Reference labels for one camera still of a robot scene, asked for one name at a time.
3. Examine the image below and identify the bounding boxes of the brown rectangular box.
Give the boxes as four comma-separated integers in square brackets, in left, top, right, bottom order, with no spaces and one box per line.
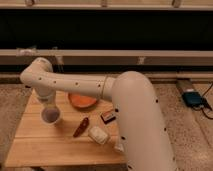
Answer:
[101,110,116,124]

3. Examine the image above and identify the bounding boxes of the red chili pepper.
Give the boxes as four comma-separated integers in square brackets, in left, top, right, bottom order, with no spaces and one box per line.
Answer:
[73,117,89,137]

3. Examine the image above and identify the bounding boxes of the blue device box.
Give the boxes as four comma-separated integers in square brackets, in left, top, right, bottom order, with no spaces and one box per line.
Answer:
[182,91,202,107]

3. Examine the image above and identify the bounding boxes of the wooden table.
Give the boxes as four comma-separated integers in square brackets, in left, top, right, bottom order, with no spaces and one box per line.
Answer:
[5,91,125,167]

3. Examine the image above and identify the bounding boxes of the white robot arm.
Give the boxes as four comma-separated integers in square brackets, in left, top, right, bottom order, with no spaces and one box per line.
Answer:
[20,57,179,171]

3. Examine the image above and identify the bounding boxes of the small white bottle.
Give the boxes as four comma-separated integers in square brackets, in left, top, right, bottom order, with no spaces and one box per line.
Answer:
[114,138,124,152]

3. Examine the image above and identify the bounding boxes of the orange ceramic bowl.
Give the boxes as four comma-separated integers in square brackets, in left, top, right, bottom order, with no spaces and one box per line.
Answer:
[68,93,98,109]

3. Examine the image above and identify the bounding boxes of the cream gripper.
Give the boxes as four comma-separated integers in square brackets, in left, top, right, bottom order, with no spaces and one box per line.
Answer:
[37,91,56,108]

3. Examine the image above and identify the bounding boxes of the black cable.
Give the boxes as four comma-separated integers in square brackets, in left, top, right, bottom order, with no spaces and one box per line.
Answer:
[193,83,213,120]

